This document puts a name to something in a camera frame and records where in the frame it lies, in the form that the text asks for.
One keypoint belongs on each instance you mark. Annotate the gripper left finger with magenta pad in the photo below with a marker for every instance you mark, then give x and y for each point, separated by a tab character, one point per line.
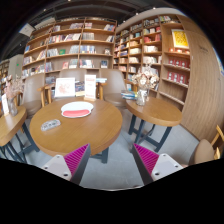
71	166

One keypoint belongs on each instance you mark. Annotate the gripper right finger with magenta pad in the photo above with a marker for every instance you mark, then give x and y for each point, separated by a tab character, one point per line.
153	166

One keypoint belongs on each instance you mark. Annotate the white and red mouse pad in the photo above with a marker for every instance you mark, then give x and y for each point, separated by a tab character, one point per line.
76	109

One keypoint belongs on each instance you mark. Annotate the round wooden centre table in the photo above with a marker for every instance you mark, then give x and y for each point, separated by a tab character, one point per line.
99	129

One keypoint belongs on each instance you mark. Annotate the round wooden right table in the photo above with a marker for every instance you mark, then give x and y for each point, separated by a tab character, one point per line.
155	112

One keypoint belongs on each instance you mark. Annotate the wooden chair at right edge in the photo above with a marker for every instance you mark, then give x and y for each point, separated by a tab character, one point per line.
207	151

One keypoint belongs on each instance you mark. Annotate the white and red sign stand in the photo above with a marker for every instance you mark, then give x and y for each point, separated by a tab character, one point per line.
90	87

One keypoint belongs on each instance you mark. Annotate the stack of books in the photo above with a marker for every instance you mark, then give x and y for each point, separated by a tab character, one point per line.
129	95

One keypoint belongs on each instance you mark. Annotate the beige chair behind left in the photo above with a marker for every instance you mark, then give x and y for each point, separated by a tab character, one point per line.
33	98

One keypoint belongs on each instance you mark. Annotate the beige chair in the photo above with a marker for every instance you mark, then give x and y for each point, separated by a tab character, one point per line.
115	85
33	98
77	73

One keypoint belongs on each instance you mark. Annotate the white display card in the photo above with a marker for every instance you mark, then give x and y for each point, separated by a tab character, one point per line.
65	87

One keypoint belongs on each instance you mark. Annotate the glass vase with dried flowers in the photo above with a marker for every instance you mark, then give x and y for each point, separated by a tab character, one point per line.
146	80

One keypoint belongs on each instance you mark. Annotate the beige chair behind right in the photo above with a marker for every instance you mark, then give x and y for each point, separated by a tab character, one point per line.
115	85

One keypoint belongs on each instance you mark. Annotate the beige chair behind middle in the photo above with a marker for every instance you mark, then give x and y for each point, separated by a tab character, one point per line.
77	73

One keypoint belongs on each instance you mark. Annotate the left vase with dried flowers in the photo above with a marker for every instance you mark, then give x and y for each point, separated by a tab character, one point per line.
13	88

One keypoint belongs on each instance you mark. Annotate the large wooden bookshelf left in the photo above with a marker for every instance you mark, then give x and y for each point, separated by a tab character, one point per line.
81	42

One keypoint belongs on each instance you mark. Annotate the large wooden bookshelf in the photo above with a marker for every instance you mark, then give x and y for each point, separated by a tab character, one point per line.
81	42
149	42

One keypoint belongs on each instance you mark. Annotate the large wooden bookshelf right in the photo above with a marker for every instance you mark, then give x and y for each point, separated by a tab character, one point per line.
149	42

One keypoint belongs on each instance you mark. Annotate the yellow poster book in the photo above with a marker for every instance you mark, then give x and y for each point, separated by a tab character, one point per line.
179	39

